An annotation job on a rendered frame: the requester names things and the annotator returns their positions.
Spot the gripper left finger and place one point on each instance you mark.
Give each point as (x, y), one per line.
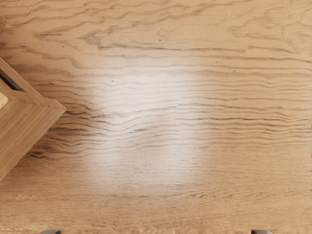
(51, 231)

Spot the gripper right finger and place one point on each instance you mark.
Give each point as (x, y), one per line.
(261, 231)

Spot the light wooden cabinet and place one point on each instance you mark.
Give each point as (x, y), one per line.
(26, 124)

